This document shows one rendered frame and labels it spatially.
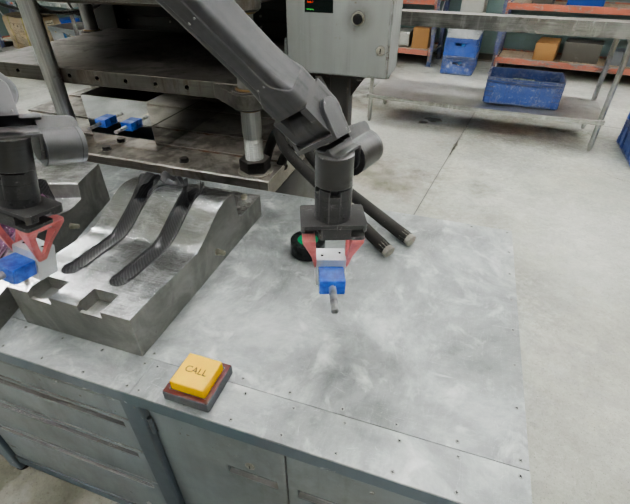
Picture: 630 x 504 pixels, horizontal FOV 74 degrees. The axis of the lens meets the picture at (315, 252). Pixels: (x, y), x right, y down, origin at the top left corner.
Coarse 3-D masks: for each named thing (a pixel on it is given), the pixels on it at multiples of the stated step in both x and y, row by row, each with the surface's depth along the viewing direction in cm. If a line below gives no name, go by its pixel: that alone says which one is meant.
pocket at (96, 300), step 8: (88, 296) 73; (96, 296) 75; (104, 296) 75; (112, 296) 74; (80, 304) 72; (88, 304) 74; (96, 304) 75; (104, 304) 75; (88, 312) 72; (96, 312) 73
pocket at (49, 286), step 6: (48, 276) 77; (42, 282) 77; (48, 282) 78; (54, 282) 78; (60, 282) 77; (66, 282) 76; (30, 288) 74; (36, 288) 76; (42, 288) 77; (48, 288) 78; (54, 288) 78; (60, 288) 78; (30, 294) 74; (36, 294) 76; (42, 294) 77; (48, 294) 77; (42, 300) 74; (48, 300) 74
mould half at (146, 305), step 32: (128, 192) 95; (160, 192) 94; (224, 192) 94; (96, 224) 92; (160, 224) 89; (192, 224) 88; (224, 224) 93; (64, 256) 82; (128, 256) 83; (160, 256) 83; (192, 256) 83; (224, 256) 96; (64, 288) 74; (96, 288) 74; (128, 288) 74; (160, 288) 75; (192, 288) 85; (32, 320) 79; (64, 320) 75; (96, 320) 71; (128, 320) 68; (160, 320) 76
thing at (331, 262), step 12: (324, 252) 72; (336, 252) 72; (324, 264) 71; (336, 264) 71; (324, 276) 69; (336, 276) 69; (324, 288) 69; (336, 288) 69; (336, 300) 66; (336, 312) 65
